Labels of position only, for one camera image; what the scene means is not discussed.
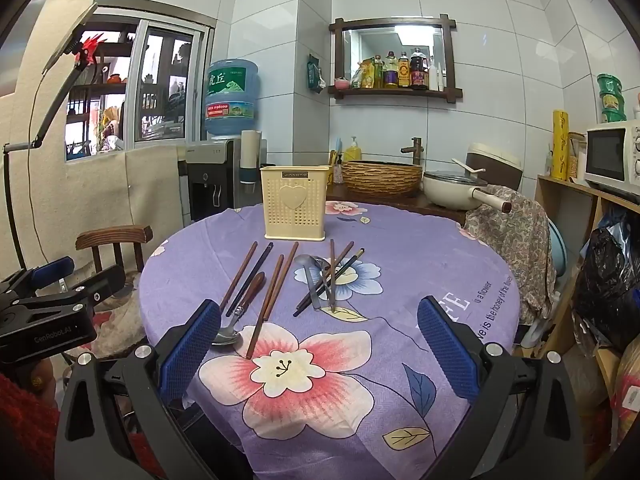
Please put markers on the light blue basin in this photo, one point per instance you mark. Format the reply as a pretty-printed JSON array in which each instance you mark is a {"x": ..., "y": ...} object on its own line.
[{"x": 559, "y": 250}]

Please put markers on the black plastic bag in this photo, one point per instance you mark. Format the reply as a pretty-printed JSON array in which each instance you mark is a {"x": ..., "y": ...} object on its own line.
[{"x": 610, "y": 290}]

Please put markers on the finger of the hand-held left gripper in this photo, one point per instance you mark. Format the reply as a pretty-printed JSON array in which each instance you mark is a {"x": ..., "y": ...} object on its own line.
[
  {"x": 102, "y": 280},
  {"x": 50, "y": 267}
]

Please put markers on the pink jar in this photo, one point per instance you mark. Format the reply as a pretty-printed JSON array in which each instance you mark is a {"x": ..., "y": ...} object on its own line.
[{"x": 341, "y": 83}]

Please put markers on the purple floral tablecloth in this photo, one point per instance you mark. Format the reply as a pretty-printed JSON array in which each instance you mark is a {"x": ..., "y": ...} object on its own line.
[{"x": 400, "y": 270}]

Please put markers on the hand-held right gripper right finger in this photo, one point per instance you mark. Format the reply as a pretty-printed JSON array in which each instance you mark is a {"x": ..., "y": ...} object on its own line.
[{"x": 445, "y": 350}]

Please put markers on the dark wooden chair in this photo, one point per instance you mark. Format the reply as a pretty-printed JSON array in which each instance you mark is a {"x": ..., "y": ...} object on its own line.
[{"x": 112, "y": 237}]

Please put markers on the window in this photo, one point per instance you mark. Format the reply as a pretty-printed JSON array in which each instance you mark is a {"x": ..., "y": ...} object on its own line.
[{"x": 160, "y": 85}]

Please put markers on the green hanging packet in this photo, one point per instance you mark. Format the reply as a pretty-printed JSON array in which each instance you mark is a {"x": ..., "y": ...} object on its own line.
[{"x": 315, "y": 75}]

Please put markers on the wooden framed mirror shelf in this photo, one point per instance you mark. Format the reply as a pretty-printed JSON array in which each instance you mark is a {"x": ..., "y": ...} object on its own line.
[{"x": 345, "y": 92}]

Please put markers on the black lamp stand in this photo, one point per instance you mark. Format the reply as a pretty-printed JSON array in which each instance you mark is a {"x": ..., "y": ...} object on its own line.
[{"x": 47, "y": 125}]

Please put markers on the yellow roll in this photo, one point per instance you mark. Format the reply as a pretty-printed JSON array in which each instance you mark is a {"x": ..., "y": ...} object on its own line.
[{"x": 560, "y": 145}]

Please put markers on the floral patterned cloth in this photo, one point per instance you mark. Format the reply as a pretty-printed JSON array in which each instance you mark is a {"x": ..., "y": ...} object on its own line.
[{"x": 510, "y": 240}]

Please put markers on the white rice spoon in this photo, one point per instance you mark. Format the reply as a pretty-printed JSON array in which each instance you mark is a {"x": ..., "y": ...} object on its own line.
[{"x": 467, "y": 165}]

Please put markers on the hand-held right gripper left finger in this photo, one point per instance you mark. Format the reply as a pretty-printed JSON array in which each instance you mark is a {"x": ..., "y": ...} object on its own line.
[{"x": 190, "y": 355}]

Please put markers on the bamboo style faucet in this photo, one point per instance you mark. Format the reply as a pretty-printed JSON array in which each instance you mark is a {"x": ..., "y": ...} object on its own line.
[{"x": 414, "y": 150}]

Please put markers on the amber bottle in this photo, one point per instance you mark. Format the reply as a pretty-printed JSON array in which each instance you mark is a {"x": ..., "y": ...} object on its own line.
[{"x": 390, "y": 71}]

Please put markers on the blue water bottle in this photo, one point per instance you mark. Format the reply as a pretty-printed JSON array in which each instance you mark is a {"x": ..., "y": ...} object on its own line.
[{"x": 231, "y": 100}]

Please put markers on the cream rice cooker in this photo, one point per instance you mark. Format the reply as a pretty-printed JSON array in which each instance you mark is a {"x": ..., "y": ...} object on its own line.
[{"x": 500, "y": 160}]

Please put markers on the white squeeze bottle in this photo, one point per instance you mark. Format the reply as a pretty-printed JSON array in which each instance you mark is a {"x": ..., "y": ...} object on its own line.
[{"x": 434, "y": 77}]

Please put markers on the red clip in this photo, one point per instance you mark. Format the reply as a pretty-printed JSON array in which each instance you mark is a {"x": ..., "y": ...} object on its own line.
[{"x": 91, "y": 52}]

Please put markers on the white microwave oven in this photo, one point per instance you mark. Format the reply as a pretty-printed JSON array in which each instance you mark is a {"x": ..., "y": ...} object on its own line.
[{"x": 610, "y": 155}]

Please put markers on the wooden shelf unit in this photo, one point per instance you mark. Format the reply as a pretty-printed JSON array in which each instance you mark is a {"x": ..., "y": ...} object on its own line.
[{"x": 565, "y": 195}]

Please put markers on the orange bag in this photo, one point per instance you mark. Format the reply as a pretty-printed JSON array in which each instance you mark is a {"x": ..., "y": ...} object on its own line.
[{"x": 629, "y": 390}]

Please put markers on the woven brown wash basin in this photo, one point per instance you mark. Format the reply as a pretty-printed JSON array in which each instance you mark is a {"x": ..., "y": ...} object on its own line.
[{"x": 382, "y": 180}]

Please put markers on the translucent grey plastic spoon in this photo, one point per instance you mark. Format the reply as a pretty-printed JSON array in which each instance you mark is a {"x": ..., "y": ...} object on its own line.
[{"x": 306, "y": 272}]

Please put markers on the person's left forearm red sleeve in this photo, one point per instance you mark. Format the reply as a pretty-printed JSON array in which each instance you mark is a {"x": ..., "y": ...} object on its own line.
[{"x": 25, "y": 425}]

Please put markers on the paper cup dispenser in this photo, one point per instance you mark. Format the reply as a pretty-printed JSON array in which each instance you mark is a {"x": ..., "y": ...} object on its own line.
[{"x": 250, "y": 155}]

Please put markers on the yellow soap dispenser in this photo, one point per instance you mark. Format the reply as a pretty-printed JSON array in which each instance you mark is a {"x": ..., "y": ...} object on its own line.
[{"x": 352, "y": 152}]

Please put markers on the cream plastic utensil holder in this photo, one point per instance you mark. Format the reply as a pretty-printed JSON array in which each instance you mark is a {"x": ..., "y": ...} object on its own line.
[{"x": 295, "y": 205}]

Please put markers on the dark sauce bottle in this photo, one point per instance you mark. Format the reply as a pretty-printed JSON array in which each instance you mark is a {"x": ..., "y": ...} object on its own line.
[{"x": 418, "y": 70}]

